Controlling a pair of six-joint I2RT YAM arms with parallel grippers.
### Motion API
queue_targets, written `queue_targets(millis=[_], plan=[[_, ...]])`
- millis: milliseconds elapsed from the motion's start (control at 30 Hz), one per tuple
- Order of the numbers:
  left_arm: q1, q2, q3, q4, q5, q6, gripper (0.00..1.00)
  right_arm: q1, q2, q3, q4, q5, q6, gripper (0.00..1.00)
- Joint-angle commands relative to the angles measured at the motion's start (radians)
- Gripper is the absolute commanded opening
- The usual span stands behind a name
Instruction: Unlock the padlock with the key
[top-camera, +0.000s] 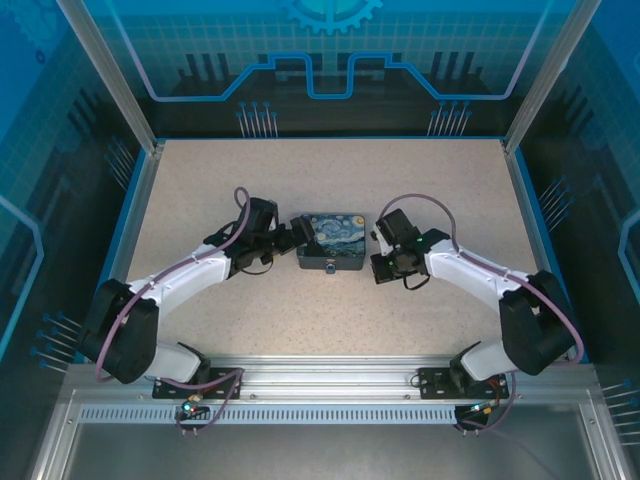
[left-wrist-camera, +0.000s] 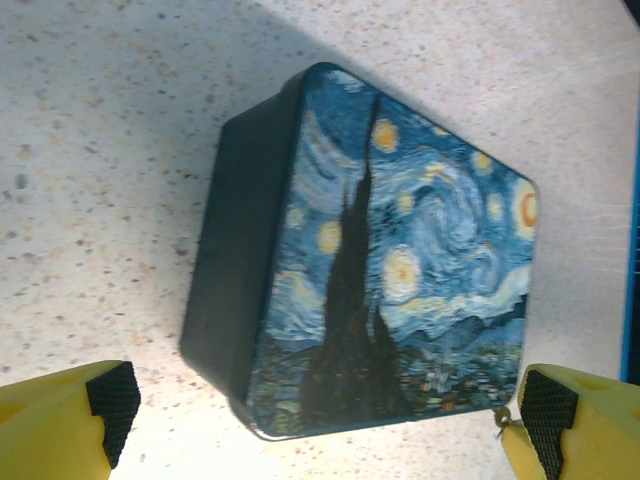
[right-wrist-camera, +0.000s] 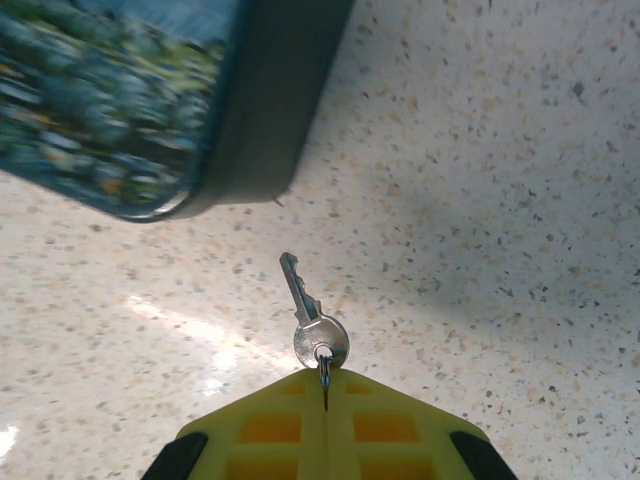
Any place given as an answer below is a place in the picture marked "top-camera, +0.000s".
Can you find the small silver padlock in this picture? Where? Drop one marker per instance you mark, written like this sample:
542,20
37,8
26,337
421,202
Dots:
330,268

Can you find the starry night print tin box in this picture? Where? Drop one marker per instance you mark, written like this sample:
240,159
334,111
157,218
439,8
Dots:
340,235

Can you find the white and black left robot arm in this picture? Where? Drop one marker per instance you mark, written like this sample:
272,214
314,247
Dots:
195,272

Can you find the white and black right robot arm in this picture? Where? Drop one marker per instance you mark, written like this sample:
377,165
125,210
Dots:
470,270

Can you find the blue table edge trim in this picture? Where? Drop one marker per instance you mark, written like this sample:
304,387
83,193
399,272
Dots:
132,200
532,200

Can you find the small connector board with LEDs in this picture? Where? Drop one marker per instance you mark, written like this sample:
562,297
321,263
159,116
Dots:
190,409
480,409

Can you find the aluminium mounting rail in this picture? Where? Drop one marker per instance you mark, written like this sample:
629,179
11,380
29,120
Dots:
325,372

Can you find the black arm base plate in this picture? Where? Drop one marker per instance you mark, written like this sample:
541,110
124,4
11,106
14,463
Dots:
432,385
225,382

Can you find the aluminium table side rail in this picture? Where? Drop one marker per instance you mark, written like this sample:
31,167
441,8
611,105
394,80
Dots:
145,200

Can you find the aluminium shelf frame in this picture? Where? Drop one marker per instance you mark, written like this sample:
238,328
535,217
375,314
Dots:
320,455

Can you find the aluminium frame post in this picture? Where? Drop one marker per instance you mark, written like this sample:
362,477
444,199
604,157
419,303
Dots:
545,75
115,75

